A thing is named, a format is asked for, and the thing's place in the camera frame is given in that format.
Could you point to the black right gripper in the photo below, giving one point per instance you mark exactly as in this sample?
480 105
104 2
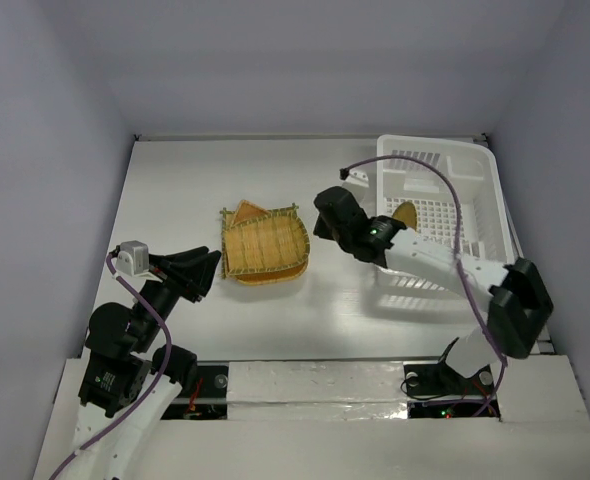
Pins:
332 220

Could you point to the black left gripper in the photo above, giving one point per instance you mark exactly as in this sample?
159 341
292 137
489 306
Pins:
194 266

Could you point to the square bamboo woven plate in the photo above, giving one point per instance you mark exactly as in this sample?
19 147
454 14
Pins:
225 220

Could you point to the small round bamboo plate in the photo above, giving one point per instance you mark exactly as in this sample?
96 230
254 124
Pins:
406 216

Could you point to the medium round bamboo plate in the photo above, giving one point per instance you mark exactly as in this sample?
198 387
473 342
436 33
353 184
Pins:
262 242

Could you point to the thick tan woven plate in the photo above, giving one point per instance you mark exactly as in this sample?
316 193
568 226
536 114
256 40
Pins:
267 278

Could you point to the triangular orange woven plate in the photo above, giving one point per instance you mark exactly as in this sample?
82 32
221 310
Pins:
247 210

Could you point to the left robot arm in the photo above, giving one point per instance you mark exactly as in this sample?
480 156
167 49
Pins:
134 370

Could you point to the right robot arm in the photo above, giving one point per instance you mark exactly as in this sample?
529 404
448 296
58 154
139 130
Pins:
510 301

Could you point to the white plastic dish rack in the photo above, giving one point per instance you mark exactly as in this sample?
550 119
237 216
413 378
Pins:
472 171

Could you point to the white foam strip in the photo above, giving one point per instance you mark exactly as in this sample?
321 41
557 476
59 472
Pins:
316 390

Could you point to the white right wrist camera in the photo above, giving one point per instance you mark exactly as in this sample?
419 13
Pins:
354 180

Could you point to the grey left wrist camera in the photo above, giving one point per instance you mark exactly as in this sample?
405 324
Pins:
132 259

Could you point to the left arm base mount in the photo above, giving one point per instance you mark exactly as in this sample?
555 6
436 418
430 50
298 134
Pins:
207 398

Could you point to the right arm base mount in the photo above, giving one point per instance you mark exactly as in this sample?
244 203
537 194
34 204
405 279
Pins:
434 390

